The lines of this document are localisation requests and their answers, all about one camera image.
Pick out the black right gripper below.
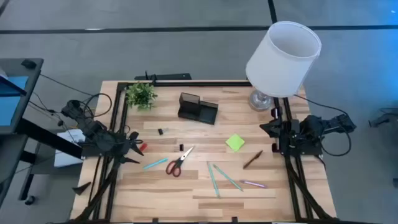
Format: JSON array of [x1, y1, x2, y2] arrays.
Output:
[[259, 107, 301, 153]]

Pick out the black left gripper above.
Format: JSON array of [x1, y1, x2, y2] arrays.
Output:
[[111, 131, 145, 165]]

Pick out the teal pen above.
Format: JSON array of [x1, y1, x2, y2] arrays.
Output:
[[142, 157, 169, 170]]

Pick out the dark brown pen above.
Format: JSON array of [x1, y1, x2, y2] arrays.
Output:
[[243, 149, 264, 170]]

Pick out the green sticky note pad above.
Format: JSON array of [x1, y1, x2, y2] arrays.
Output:
[[224, 133, 246, 153]]

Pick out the red-handled scissors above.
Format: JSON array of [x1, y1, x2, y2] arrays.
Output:
[[165, 145, 195, 178]]

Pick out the purple pen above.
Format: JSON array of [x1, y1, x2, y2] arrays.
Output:
[[239, 179, 269, 190]]

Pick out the black mesh desk organizer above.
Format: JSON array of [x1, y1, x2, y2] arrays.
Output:
[[177, 91, 220, 126]]

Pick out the green plant in white pot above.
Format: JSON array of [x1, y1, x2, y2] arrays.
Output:
[[124, 82, 159, 111]]

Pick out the white-shade silver table lamp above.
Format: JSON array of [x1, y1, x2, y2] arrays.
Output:
[[245, 21, 322, 112]]

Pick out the black wedge piece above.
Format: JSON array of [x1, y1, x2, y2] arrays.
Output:
[[72, 181, 92, 196]]

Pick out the white paper box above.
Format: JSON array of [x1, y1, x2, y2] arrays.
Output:
[[53, 129, 86, 168]]

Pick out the black side desk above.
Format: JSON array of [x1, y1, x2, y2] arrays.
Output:
[[0, 57, 84, 208]]

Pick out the blue screen monitor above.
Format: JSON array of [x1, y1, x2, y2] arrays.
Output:
[[0, 74, 30, 127]]

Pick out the black computer mouse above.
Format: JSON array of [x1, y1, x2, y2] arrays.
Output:
[[21, 58, 37, 70]]

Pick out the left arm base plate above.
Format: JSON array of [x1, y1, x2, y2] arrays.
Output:
[[81, 146, 105, 157]]

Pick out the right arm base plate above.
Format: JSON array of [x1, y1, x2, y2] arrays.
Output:
[[278, 145, 323, 157]]

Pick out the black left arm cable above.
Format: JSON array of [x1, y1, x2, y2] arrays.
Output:
[[79, 92, 113, 118]]

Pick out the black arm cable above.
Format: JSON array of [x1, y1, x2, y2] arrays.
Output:
[[294, 94, 353, 157], [79, 92, 113, 118]]

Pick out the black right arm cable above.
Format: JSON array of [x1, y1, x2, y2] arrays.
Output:
[[294, 94, 353, 157]]

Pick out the black aluminium rig frame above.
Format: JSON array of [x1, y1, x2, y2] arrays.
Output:
[[70, 79, 338, 224]]

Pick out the black floor cable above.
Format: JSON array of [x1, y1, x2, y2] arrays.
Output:
[[39, 73, 94, 96]]

